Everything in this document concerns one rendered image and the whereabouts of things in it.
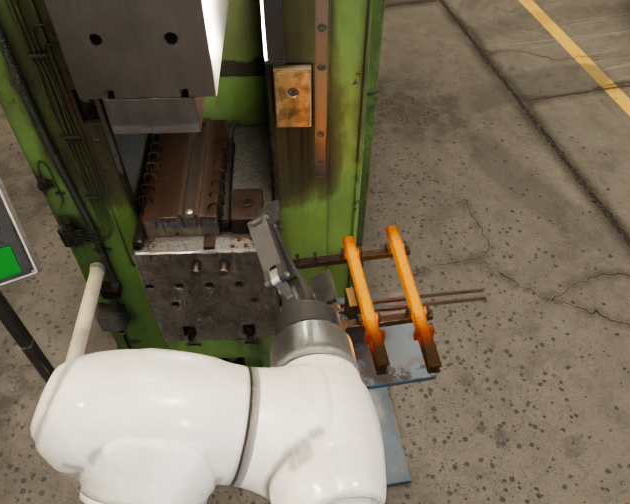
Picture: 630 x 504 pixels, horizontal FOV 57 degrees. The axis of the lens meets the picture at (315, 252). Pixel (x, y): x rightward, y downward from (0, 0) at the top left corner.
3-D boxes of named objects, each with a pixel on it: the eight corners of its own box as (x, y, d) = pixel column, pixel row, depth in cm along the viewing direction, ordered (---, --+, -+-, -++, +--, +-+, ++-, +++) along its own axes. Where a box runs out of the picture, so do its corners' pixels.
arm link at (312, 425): (384, 355, 57) (252, 333, 54) (425, 497, 44) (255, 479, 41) (347, 429, 62) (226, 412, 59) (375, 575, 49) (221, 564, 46)
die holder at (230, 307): (279, 338, 193) (271, 250, 159) (163, 341, 192) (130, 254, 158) (279, 215, 229) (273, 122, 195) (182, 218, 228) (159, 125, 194)
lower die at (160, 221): (219, 235, 162) (215, 213, 156) (147, 237, 162) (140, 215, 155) (228, 139, 189) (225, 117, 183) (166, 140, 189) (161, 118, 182)
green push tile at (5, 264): (22, 272, 145) (9, 245, 143) (-10, 283, 143) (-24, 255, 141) (22, 270, 147) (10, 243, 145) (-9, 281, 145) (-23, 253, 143)
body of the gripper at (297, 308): (259, 338, 62) (258, 286, 70) (302, 384, 66) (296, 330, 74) (320, 306, 60) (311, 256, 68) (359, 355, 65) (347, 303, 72)
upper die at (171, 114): (200, 132, 135) (194, 97, 128) (113, 134, 135) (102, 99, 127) (214, 37, 162) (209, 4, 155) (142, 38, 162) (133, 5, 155)
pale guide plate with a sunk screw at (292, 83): (311, 127, 150) (311, 68, 137) (276, 128, 150) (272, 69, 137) (311, 122, 151) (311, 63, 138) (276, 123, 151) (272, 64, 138)
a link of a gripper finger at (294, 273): (290, 316, 69) (285, 315, 68) (253, 234, 72) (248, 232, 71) (319, 300, 68) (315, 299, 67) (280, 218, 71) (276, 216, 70)
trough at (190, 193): (198, 218, 157) (197, 214, 156) (178, 218, 157) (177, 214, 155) (210, 121, 184) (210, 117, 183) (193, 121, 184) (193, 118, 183)
